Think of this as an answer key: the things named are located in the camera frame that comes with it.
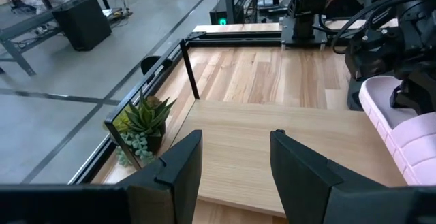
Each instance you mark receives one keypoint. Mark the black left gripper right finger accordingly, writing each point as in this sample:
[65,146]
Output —
[299,183]

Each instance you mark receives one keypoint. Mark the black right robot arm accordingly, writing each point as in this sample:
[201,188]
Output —
[306,2]

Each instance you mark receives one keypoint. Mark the black computer with green light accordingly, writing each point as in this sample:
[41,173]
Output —
[219,13]

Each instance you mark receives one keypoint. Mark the pink slide sandal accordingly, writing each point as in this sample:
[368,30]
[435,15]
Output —
[415,142]

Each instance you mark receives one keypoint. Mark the grey frame table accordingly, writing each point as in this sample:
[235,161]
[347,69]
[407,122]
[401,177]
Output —
[20,30]

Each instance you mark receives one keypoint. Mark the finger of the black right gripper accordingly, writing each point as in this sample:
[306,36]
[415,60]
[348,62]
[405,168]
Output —
[353,94]
[419,93]

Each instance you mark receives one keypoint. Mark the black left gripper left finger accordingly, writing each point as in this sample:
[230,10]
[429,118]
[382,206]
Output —
[170,190]

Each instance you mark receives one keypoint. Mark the black box on floor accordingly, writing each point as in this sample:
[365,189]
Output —
[81,23]

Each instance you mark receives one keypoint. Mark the potted succulent plant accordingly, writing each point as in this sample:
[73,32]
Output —
[146,118]

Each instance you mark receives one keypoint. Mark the black aluminium rig frame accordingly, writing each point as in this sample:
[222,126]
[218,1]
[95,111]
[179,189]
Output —
[235,42]

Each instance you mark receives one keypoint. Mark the wooden shelf with black frame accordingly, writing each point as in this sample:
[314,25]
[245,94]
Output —
[272,122]

